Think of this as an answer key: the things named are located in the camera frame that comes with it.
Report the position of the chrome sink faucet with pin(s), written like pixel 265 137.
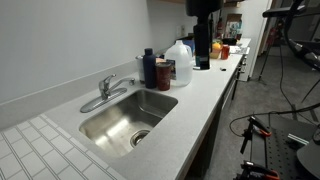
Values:
pixel 106 87

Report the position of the red soda can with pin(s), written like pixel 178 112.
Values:
pixel 163 78

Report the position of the navy blue water bottle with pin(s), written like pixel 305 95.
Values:
pixel 149 70

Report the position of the grey metal cup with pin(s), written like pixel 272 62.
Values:
pixel 140 70

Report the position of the clear plastic gallon jug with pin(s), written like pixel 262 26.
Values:
pixel 181 66

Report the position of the blue container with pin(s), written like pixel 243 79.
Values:
pixel 190 45

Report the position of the stainless steel sink basin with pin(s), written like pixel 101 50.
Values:
pixel 116 126

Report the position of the yellow wooden bowl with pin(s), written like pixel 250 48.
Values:
pixel 215 54

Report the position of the small black item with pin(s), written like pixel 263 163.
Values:
pixel 222 69

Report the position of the counter base cabinet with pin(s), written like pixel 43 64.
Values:
pixel 213 133

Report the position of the orange fruit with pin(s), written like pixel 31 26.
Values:
pixel 216 46

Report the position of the white papers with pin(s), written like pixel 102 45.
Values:
pixel 239 49

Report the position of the colourful cardboard box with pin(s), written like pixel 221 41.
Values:
pixel 233 26

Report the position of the black orange clamp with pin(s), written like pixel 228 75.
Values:
pixel 256 170
pixel 255 125

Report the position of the white tall cabinet panel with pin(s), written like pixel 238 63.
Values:
pixel 256 33

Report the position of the red fire extinguisher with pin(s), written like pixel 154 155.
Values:
pixel 273 35

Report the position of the white tile pattern mat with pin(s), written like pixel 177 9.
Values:
pixel 40 150

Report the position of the black perforated robot table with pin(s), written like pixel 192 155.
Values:
pixel 280 156

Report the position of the black tripod with bar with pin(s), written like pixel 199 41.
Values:
pixel 276 12

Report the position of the silver metal bar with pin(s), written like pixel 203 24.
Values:
pixel 297 139

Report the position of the white wall outlet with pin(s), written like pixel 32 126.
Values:
pixel 183 29
pixel 178 31

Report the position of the black camera stand post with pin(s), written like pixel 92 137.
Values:
pixel 202 40

